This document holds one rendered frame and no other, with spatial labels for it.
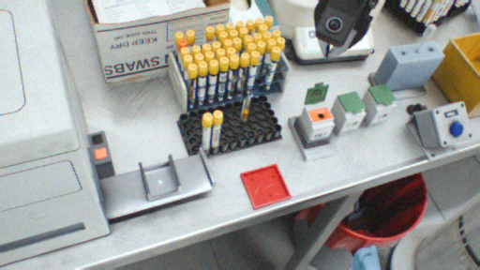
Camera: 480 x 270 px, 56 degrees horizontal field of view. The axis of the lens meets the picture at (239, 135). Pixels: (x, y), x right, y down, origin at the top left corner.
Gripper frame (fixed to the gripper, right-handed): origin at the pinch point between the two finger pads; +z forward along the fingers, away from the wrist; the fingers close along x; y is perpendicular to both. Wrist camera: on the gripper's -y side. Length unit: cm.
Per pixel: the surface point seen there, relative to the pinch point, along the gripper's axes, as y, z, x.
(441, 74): 19.8, 9.6, -20.0
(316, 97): -6.5, 3.8, -2.1
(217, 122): -21.5, 2.7, 8.6
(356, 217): 20, 76, -26
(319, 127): -10.3, 5.7, -5.0
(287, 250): 7, 100, -12
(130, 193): -36.5, 9.0, 14.1
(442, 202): 59, 99, -55
